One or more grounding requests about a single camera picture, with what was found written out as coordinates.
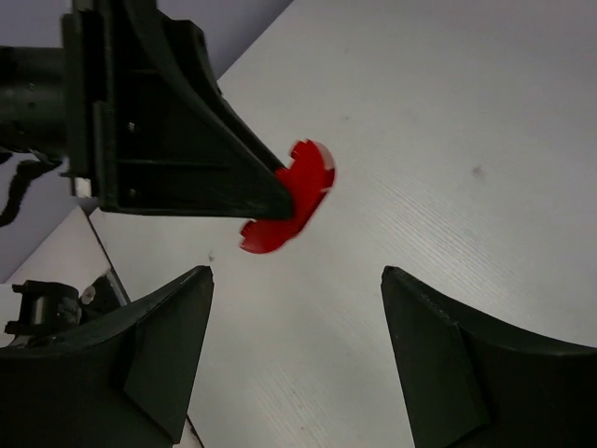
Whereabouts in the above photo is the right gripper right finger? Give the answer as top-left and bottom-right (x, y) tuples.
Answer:
(381, 266), (596, 447)

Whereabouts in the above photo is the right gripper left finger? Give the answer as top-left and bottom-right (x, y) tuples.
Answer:
(1, 266), (214, 447)

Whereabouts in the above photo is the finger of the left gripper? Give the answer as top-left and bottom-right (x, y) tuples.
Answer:
(62, 0), (293, 219)

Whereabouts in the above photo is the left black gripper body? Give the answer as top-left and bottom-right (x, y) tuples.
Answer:
(1, 46), (67, 159)

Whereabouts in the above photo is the red scalloped lego brick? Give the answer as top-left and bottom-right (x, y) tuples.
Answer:
(239, 140), (336, 255)

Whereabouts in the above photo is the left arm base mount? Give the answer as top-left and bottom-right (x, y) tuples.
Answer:
(4, 272), (130, 347)

